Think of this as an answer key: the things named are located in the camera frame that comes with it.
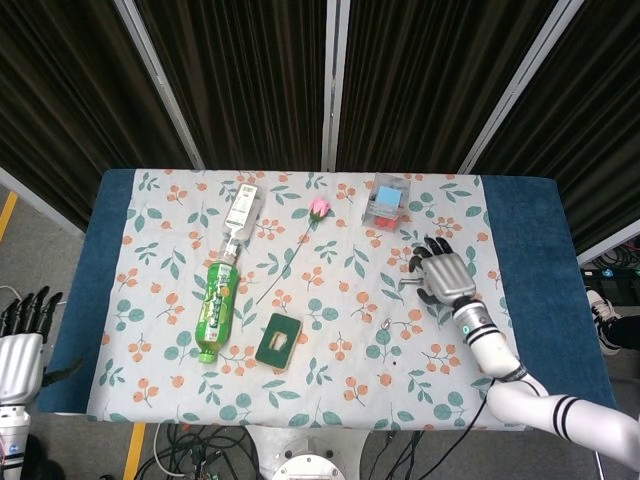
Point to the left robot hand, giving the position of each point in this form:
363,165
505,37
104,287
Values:
20,365

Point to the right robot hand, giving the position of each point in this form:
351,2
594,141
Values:
450,277

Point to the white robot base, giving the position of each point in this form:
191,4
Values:
305,455

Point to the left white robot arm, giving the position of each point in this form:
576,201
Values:
12,435

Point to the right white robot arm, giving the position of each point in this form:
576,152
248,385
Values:
492,350

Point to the blue table cover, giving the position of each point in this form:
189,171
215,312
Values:
540,300

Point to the clear box of earplugs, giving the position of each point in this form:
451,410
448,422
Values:
387,200

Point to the floral print tablecloth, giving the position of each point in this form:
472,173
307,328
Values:
350,360

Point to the pink artificial rose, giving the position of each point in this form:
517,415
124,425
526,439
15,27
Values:
319,207

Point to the white sneaker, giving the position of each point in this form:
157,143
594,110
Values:
602,315

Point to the black trouser leg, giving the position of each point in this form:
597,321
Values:
627,332

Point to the dark pleated screen panel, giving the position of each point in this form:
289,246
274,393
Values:
425,85
250,85
65,100
600,125

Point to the green rectangular sponge holder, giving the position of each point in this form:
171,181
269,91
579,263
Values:
267,350

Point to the green tea plastic bottle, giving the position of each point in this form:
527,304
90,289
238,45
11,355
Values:
217,310

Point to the clear empty plastic bottle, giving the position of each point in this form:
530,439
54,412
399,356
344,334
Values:
242,210

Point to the white screen frame post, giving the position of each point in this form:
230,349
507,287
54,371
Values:
334,85
160,85
520,85

